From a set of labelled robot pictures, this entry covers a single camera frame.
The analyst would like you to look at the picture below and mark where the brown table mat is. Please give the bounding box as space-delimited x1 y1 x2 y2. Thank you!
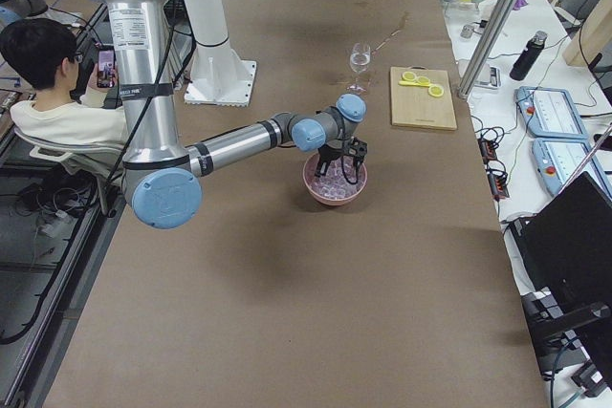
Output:
45 0 546 407

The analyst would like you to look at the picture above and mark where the seated person in white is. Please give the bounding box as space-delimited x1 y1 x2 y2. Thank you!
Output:
1 18 128 146

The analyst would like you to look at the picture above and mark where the black thermos bottle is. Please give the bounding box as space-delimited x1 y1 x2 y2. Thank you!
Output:
509 31 548 81

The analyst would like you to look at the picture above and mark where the pink bowl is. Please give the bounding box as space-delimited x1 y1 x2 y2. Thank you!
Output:
302 154 368 206

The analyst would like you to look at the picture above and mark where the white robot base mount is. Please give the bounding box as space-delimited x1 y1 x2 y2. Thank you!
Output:
184 0 257 107

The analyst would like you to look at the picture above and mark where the aluminium frame post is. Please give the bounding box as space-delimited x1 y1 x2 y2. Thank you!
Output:
457 0 516 99

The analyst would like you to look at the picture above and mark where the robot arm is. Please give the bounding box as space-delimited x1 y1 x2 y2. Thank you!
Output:
101 0 366 229

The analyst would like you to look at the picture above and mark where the lemon slice far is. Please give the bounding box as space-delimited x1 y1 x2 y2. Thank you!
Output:
402 71 418 83

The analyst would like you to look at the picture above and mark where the clear wine glass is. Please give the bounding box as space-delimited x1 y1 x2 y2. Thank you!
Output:
347 43 371 94

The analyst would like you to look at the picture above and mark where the wooden cutting board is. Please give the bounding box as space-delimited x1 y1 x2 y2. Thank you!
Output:
390 67 457 131

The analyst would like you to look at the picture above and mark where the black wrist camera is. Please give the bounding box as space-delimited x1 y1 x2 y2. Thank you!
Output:
345 137 367 165

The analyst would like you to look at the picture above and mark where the pile of clear ice cubes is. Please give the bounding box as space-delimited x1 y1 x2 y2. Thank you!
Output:
311 161 358 200

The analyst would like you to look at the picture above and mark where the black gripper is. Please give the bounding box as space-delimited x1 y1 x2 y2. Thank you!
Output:
315 141 360 184

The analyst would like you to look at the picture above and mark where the blue teach pendant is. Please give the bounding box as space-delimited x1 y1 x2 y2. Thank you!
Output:
514 86 588 140
532 138 591 196

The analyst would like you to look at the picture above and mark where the black monitor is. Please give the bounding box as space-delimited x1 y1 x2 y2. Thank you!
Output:
511 173 611 384

